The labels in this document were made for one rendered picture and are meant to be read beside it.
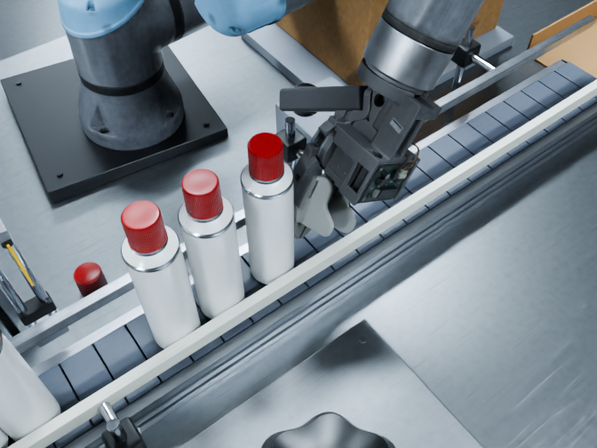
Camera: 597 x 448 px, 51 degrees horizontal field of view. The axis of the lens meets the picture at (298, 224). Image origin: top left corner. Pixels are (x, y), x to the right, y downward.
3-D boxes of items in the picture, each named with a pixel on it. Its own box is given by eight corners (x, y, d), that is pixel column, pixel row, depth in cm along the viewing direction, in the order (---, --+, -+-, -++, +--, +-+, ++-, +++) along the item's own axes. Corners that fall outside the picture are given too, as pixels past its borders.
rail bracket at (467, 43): (468, 144, 92) (496, 52, 79) (433, 117, 96) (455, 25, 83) (483, 135, 93) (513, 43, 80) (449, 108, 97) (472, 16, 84)
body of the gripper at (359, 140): (348, 212, 59) (409, 102, 53) (295, 159, 64) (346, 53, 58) (394, 204, 65) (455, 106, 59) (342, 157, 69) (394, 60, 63)
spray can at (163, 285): (169, 363, 65) (126, 250, 49) (145, 327, 68) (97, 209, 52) (210, 336, 67) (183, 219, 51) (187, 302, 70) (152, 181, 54)
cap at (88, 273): (96, 270, 78) (89, 256, 76) (113, 285, 77) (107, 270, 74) (74, 288, 77) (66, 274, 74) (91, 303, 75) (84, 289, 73)
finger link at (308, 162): (288, 208, 64) (323, 137, 60) (279, 199, 65) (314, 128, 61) (318, 204, 68) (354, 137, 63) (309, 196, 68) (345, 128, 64)
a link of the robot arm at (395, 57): (366, 8, 56) (417, 20, 61) (344, 54, 58) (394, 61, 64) (424, 50, 52) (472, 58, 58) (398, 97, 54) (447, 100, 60)
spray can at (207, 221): (215, 332, 68) (189, 213, 51) (190, 299, 70) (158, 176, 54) (254, 307, 69) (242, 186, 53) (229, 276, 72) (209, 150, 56)
